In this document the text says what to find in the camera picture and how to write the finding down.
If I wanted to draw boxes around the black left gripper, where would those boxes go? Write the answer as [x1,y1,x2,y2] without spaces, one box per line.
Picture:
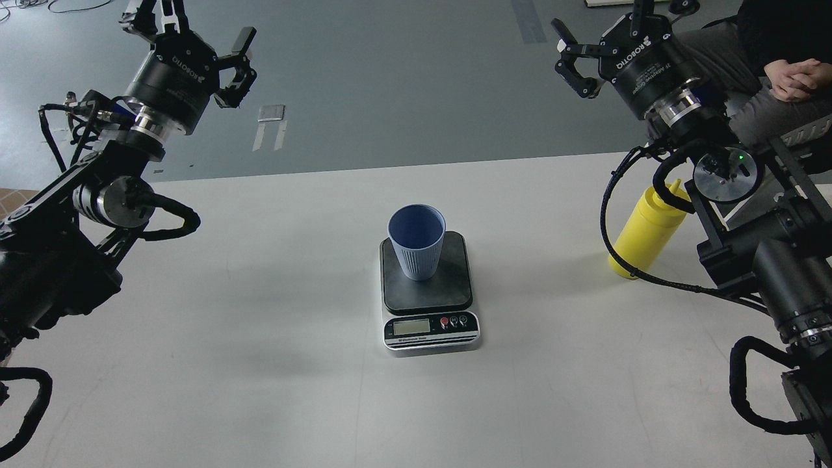
[119,1,257,135]

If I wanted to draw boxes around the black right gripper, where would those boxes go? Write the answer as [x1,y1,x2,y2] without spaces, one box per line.
[551,0,706,121]

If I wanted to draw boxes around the yellow squeeze bottle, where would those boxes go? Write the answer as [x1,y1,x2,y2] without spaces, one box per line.
[613,187,688,272]

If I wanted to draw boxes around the blue ribbed plastic cup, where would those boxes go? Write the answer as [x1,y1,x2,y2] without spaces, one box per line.
[387,204,447,281]

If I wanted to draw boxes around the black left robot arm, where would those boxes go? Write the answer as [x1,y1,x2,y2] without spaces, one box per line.
[1,1,257,359]

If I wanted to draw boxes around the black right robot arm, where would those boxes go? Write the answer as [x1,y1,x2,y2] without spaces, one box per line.
[552,1,830,466]

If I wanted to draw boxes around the digital kitchen scale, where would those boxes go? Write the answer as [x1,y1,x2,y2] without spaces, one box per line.
[380,231,482,356]

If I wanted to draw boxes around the person's clasped hands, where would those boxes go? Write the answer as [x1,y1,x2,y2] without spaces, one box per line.
[763,59,831,103]

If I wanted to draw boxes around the seated person in dark clothes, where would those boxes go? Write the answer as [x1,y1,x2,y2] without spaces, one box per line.
[675,1,831,152]

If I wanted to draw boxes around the black cables on floor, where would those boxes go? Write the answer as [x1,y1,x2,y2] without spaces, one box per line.
[0,0,114,15]

